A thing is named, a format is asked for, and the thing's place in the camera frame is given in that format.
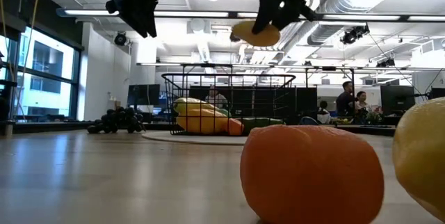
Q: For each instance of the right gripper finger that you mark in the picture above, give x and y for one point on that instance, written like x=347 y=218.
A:
x=285 y=17
x=266 y=15

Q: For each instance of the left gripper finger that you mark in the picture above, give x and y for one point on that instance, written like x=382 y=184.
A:
x=149 y=20
x=132 y=17

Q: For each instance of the yellow-orange papaya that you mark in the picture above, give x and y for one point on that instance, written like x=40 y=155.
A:
x=241 y=33

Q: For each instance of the dark grape bunch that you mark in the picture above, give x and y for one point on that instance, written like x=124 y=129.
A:
x=118 y=121

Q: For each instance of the green cucumber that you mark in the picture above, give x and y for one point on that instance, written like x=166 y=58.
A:
x=225 y=112

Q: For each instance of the green bell pepper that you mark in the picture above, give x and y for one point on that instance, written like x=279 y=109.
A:
x=264 y=122

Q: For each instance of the orange mango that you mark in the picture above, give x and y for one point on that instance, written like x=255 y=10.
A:
x=201 y=121

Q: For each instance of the small orange tangerine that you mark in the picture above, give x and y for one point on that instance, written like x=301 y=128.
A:
x=313 y=175

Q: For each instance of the yellow lemon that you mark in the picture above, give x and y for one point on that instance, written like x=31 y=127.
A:
x=424 y=154

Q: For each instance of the black ceiling spotlight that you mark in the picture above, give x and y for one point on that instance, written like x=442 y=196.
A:
x=354 y=35
x=120 y=39
x=233 y=38

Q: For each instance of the long ceiling light bar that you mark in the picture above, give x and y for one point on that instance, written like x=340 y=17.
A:
x=191 y=14

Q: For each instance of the black metal rack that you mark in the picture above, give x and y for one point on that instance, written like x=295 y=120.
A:
x=328 y=68

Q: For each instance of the black computer monitor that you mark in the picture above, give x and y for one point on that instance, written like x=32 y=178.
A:
x=396 y=98
x=438 y=93
x=142 y=94

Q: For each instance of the small beige box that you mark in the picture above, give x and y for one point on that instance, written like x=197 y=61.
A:
x=113 y=105

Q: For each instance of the person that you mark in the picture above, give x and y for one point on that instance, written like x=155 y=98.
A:
x=362 y=98
x=345 y=102
x=215 y=100
x=323 y=114

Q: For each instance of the large window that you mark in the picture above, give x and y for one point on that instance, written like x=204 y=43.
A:
x=45 y=78

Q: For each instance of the blue chair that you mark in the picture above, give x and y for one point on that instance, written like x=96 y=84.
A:
x=309 y=121

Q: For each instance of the round white placemat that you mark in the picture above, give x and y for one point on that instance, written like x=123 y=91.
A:
x=180 y=137

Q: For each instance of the small potted plant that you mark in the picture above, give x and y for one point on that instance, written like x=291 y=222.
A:
x=373 y=117

